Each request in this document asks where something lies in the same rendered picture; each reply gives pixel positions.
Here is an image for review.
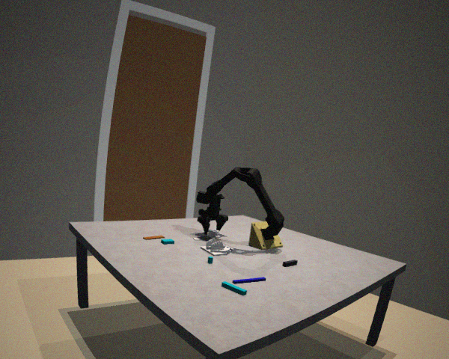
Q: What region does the teal rectangular bar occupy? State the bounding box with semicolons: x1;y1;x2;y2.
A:
222;282;247;295

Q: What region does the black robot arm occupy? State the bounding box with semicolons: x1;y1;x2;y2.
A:
196;167;284;240

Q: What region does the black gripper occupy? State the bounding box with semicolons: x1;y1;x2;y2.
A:
197;206;228;235

